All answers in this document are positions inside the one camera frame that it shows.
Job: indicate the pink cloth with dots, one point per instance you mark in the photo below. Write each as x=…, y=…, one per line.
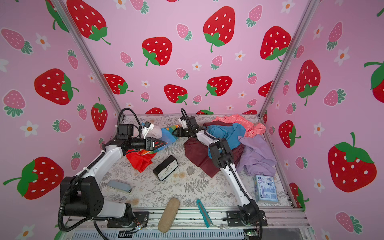
x=251, y=129

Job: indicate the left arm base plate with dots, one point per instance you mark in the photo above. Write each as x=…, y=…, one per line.
x=130, y=221

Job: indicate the lavender cloth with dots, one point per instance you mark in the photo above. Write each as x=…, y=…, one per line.
x=257, y=157

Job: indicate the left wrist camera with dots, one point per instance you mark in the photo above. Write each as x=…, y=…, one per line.
x=125, y=131

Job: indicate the maroon shirt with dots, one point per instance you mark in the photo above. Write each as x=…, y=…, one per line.
x=197, y=152

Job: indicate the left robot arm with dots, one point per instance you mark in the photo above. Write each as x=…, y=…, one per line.
x=81, y=197

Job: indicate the black alarm clock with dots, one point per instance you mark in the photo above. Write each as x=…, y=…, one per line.
x=165, y=168

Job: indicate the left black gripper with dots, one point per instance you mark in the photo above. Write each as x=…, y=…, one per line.
x=149, y=146

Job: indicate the grey blue eraser block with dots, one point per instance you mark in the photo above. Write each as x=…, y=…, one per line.
x=121, y=187

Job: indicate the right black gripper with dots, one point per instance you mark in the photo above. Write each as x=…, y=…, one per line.
x=180, y=132

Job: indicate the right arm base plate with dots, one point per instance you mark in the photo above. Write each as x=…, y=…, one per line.
x=239, y=219

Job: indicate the teal utility knife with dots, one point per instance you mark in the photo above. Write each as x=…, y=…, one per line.
x=207, y=220

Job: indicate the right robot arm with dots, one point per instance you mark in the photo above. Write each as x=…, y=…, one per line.
x=223, y=159

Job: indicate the red rainbow striped cloth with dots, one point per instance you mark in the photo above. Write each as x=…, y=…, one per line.
x=142, y=159

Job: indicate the tissue pack with cartoon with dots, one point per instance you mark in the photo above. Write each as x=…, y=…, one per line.
x=265, y=189

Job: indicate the teal blue cloth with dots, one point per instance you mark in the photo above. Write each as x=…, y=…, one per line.
x=231, y=134

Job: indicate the white cloth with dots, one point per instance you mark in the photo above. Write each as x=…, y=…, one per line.
x=149, y=130

